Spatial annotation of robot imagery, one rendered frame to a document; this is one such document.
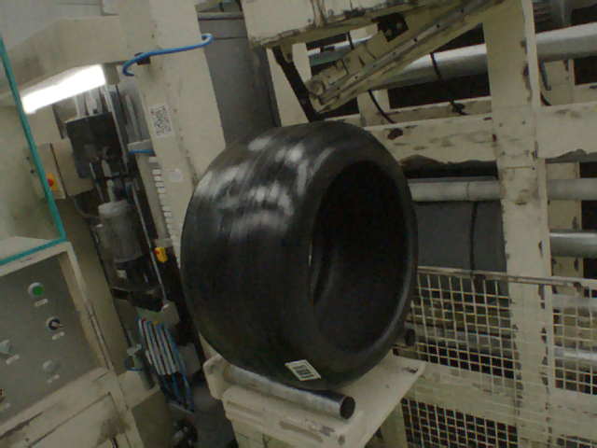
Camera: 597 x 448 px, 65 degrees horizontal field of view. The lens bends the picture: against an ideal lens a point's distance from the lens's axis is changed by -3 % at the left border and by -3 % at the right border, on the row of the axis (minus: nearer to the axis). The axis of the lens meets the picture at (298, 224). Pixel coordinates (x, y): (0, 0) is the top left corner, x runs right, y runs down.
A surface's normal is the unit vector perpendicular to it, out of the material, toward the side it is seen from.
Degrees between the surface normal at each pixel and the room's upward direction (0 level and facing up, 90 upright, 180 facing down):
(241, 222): 57
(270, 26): 90
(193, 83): 90
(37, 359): 90
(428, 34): 90
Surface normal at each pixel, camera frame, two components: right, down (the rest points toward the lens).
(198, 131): 0.77, 0.02
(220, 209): -0.60, -0.32
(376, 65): -0.61, 0.33
